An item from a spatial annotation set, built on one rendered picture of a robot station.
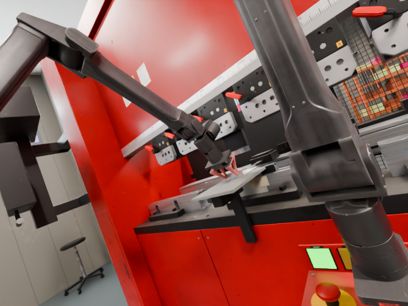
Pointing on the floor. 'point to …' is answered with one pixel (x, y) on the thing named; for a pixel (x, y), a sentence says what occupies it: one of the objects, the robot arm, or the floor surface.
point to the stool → (80, 265)
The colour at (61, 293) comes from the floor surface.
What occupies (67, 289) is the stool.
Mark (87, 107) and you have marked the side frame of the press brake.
